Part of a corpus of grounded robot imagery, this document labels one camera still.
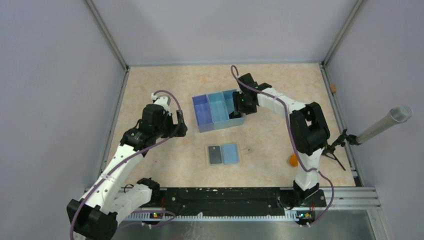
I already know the beige card holder wallet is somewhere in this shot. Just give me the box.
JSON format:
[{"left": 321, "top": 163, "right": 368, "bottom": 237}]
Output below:
[{"left": 204, "top": 142, "right": 242, "bottom": 166}]

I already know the single black credit card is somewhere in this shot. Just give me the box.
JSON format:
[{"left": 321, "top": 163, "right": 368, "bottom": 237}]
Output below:
[{"left": 207, "top": 145, "right": 223, "bottom": 165}]

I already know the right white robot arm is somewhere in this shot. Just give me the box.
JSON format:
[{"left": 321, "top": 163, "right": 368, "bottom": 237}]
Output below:
[{"left": 233, "top": 73, "right": 330, "bottom": 206}]

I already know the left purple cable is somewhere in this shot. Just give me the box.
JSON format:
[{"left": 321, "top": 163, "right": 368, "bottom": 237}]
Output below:
[{"left": 68, "top": 90, "right": 183, "bottom": 240}]

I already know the small tan block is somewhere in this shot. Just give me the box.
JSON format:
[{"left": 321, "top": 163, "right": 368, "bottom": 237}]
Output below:
[{"left": 329, "top": 83, "right": 337, "bottom": 94}]

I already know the blue three-compartment box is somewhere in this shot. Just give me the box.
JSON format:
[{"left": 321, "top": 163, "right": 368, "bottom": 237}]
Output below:
[{"left": 192, "top": 89, "right": 245, "bottom": 133}]

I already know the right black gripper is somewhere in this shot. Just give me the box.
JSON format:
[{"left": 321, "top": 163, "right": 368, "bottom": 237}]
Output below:
[{"left": 233, "top": 91, "right": 257, "bottom": 116}]

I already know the silver microphone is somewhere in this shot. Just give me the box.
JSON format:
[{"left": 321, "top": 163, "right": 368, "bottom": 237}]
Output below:
[{"left": 321, "top": 105, "right": 414, "bottom": 171}]

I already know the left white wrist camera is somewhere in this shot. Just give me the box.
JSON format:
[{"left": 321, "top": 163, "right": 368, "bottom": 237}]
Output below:
[{"left": 150, "top": 93, "right": 171, "bottom": 112}]

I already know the orange cylindrical object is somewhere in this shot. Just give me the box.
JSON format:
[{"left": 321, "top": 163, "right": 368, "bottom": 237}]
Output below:
[{"left": 288, "top": 154, "right": 299, "bottom": 167}]

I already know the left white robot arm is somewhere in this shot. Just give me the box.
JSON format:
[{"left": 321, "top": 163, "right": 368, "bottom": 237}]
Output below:
[{"left": 66, "top": 102, "right": 187, "bottom": 240}]

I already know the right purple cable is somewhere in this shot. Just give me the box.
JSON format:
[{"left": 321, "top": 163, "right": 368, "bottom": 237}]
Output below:
[{"left": 230, "top": 64, "right": 335, "bottom": 226}]

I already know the black credit card stack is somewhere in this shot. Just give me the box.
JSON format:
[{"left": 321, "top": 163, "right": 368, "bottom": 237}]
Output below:
[{"left": 229, "top": 111, "right": 242, "bottom": 120}]

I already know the purple cable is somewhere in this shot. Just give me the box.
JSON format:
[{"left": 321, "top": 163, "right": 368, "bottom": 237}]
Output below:
[
  {"left": 230, "top": 64, "right": 335, "bottom": 226},
  {"left": 68, "top": 90, "right": 183, "bottom": 240}
]

